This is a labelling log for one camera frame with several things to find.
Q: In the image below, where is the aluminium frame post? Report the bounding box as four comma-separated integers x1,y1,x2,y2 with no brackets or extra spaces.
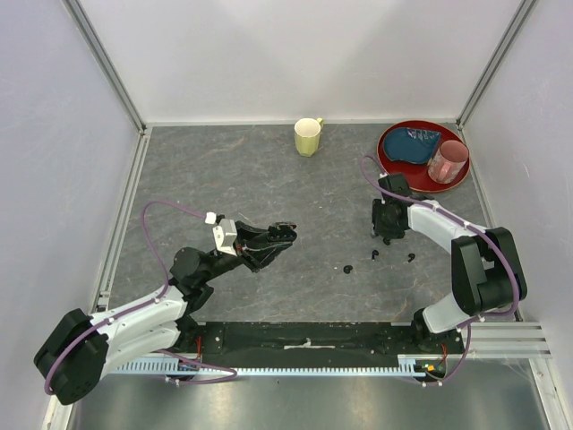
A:
456,0,538,132
63,0,147,133

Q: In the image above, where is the blue ceramic plate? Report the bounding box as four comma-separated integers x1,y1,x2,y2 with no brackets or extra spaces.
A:
382,127,441,165

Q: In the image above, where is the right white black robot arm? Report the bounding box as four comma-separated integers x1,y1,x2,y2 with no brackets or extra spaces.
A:
372,174,527,353

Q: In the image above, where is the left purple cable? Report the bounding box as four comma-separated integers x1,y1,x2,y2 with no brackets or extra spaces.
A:
44,201,238,396

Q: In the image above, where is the light blue cable duct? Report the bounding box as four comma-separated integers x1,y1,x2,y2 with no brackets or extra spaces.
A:
111,355,428,378

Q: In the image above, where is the yellow green mug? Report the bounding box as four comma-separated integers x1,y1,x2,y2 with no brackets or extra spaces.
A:
294,118,323,157

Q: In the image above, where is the pink patterned cup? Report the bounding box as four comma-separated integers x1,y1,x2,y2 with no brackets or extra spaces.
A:
428,140,469,184

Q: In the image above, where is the left aluminium frame post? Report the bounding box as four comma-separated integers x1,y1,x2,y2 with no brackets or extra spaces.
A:
63,0,147,133

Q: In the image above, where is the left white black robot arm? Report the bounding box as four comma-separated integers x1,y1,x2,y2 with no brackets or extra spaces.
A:
33,218,297,405

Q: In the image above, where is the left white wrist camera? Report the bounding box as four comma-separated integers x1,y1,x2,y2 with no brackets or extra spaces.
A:
205,211,238,256

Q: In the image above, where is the right aluminium frame post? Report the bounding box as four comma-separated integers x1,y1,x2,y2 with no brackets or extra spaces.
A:
456,0,538,132

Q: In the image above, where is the black earbud charging case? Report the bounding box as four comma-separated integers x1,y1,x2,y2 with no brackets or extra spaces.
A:
268,221,297,242

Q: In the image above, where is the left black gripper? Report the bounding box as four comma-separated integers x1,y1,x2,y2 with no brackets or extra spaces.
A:
201,220,293,283

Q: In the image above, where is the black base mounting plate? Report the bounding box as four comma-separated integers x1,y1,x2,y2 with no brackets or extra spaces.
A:
171,322,464,367

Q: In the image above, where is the red round tray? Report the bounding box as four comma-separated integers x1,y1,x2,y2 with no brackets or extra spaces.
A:
377,120,471,194

